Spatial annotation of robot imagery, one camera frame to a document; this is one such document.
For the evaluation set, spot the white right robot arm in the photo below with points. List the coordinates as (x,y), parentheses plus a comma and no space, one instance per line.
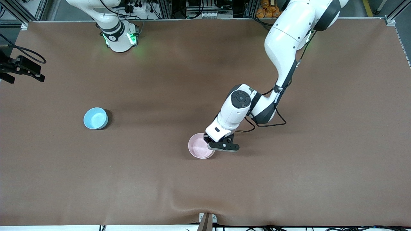
(118,41)

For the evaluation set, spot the metal table clamp bracket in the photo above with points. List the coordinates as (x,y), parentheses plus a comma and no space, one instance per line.
(207,219)

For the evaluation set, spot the aluminium frame post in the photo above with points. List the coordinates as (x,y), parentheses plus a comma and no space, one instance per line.
(165,9)
(250,8)

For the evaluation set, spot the pink bowl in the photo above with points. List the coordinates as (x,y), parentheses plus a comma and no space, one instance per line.
(198,148)

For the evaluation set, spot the aluminium corner frame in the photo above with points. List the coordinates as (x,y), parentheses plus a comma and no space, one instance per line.
(24,25)
(389,20)

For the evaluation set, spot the white power strip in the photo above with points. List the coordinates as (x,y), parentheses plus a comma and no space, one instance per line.
(143,9)

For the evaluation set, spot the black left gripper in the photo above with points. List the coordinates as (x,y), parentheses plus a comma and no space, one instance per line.
(207,139)

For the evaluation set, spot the orange snack pile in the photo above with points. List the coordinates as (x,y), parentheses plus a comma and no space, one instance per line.
(265,12)

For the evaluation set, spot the blue bowl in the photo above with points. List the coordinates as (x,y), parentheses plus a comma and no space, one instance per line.
(95,118)

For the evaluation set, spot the brown table mat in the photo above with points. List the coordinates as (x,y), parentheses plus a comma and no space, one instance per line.
(160,192)

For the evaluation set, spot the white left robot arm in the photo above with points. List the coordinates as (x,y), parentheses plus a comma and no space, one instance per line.
(289,32)

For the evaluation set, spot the white terminal block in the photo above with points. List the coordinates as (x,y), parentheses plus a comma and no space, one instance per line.
(205,14)

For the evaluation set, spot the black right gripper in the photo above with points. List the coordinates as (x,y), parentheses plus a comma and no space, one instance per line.
(20,65)

